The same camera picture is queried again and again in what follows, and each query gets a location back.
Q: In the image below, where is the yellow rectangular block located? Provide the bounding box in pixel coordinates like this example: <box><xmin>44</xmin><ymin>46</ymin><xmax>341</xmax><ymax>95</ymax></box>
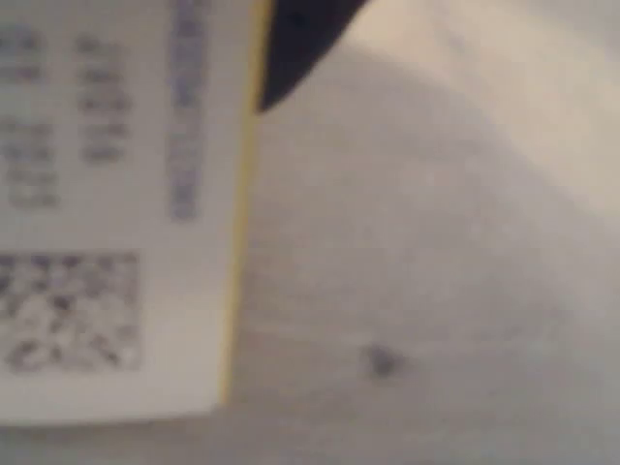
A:
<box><xmin>0</xmin><ymin>0</ymin><xmax>273</xmax><ymax>428</ymax></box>

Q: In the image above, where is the white creased cloth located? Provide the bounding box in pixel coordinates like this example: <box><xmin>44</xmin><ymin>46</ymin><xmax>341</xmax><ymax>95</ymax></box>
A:
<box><xmin>0</xmin><ymin>0</ymin><xmax>620</xmax><ymax>465</ymax></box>

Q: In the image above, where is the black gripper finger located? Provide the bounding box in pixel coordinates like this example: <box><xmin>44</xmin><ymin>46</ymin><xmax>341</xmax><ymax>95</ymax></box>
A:
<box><xmin>255</xmin><ymin>0</ymin><xmax>370</xmax><ymax>115</ymax></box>

